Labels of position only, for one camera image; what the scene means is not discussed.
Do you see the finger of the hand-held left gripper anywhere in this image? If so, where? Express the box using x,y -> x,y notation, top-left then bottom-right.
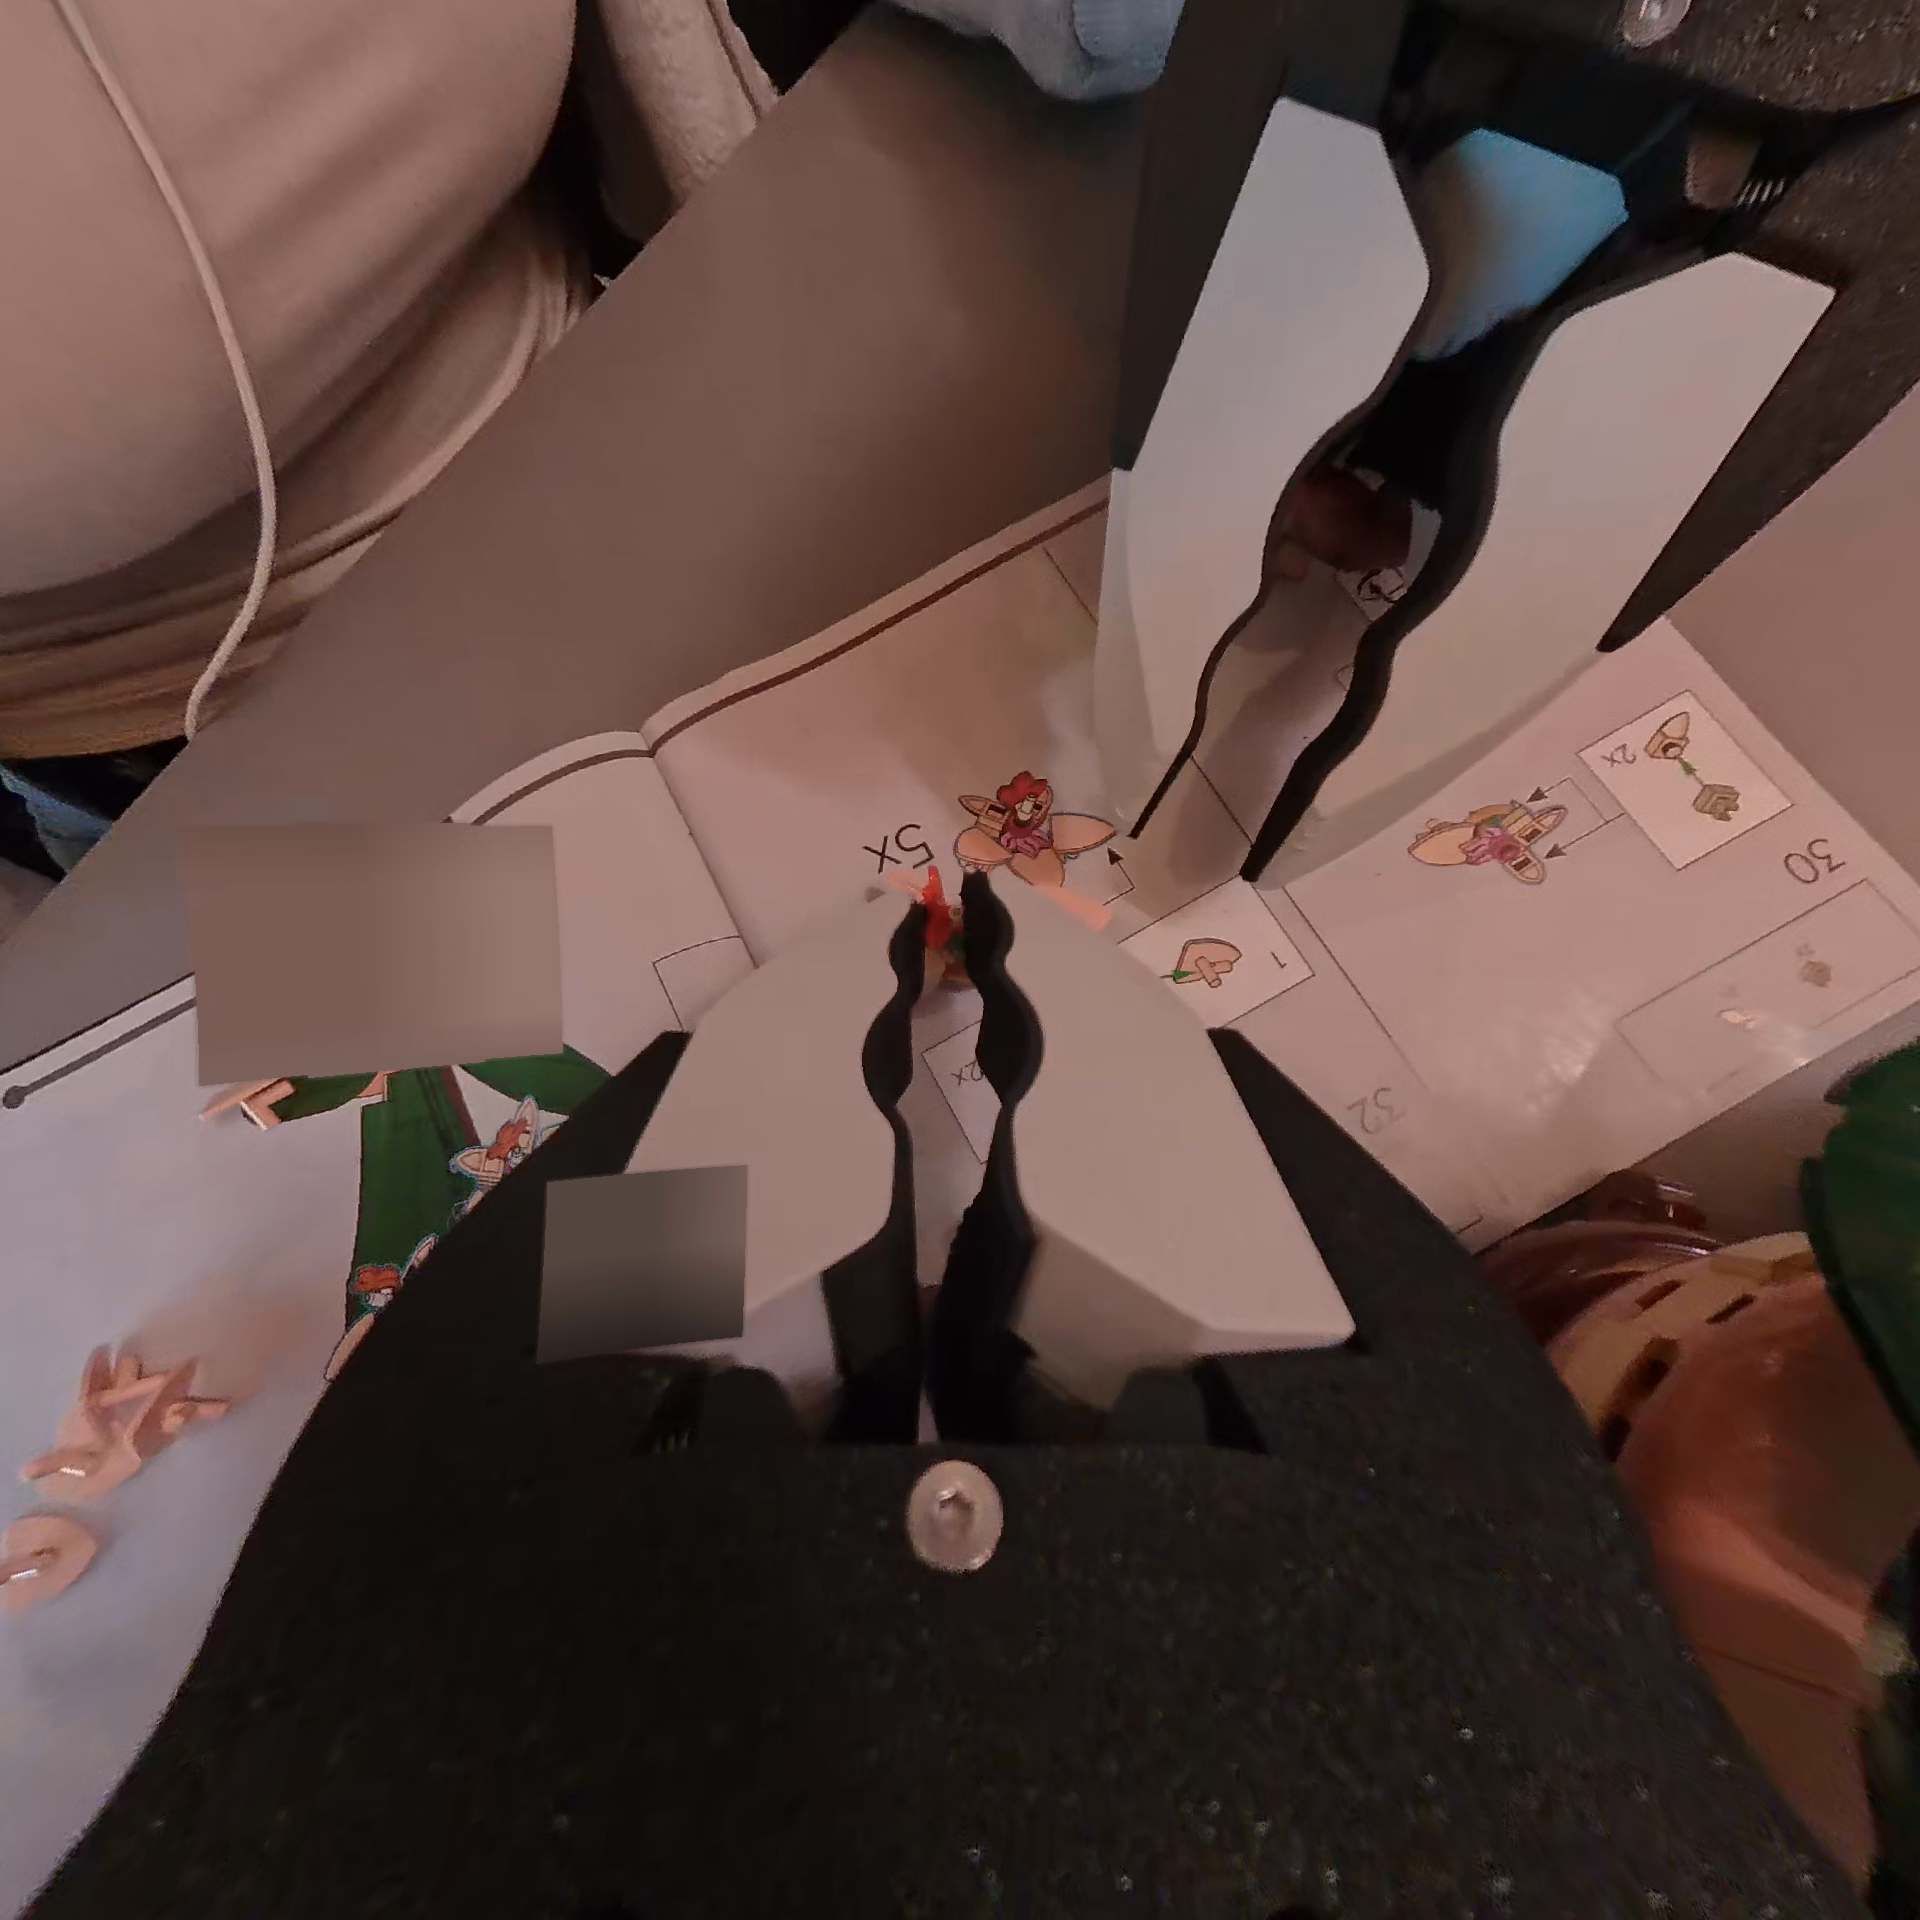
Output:
1092,97 -> 1434,842
1242,127 -> 1839,889

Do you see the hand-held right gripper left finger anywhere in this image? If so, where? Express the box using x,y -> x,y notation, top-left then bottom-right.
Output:
627,896 -> 923,1409

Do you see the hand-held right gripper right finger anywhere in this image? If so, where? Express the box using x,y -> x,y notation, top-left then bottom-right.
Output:
929,867 -> 1358,1409

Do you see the small red peach brick piece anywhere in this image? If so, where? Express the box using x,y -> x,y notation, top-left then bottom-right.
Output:
892,867 -> 977,993

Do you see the grey desk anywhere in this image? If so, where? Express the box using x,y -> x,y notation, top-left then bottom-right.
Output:
0,0 -> 1920,1248

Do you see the brick building instruction booklet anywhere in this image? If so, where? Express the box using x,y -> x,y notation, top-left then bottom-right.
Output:
0,484 -> 1920,1920

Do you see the blue cloth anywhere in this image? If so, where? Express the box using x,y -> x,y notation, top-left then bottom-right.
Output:
892,0 -> 1174,97

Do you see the pale fleece garment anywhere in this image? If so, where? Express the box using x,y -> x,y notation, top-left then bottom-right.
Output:
577,0 -> 780,248

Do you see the brown brick flower pot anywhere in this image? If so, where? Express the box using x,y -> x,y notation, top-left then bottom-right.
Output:
1475,1170 -> 1920,1920

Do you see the green brick plant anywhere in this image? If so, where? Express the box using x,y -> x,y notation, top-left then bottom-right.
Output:
1800,1041 -> 1920,1913

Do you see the thin white cable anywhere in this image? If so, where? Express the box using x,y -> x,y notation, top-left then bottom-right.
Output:
69,0 -> 283,740

